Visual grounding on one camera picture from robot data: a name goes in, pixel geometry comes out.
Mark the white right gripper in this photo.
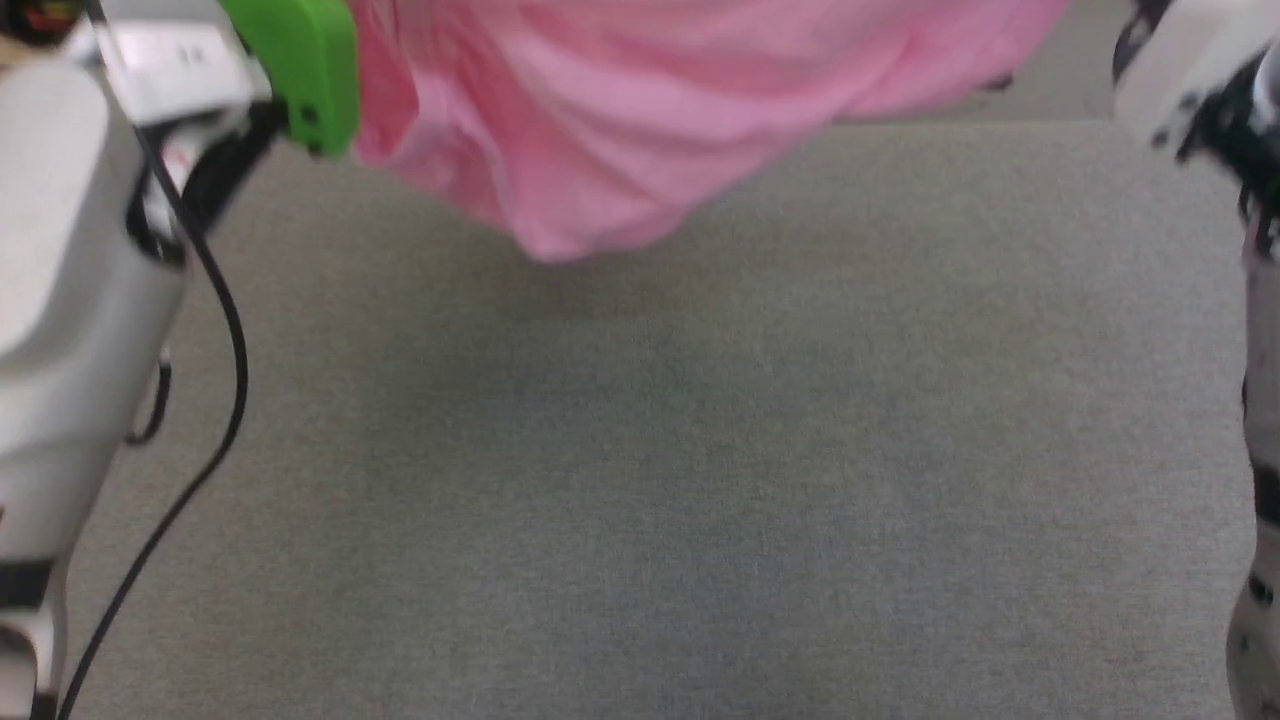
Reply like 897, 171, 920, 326
1112, 0, 1280, 143

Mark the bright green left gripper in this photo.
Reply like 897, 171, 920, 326
218, 0, 360, 159

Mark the pink garment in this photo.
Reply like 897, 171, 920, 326
345, 0, 1071, 264

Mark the long thin black cable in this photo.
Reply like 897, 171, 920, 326
55, 0, 251, 720

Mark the short black cable loop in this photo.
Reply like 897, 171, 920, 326
123, 358, 174, 447

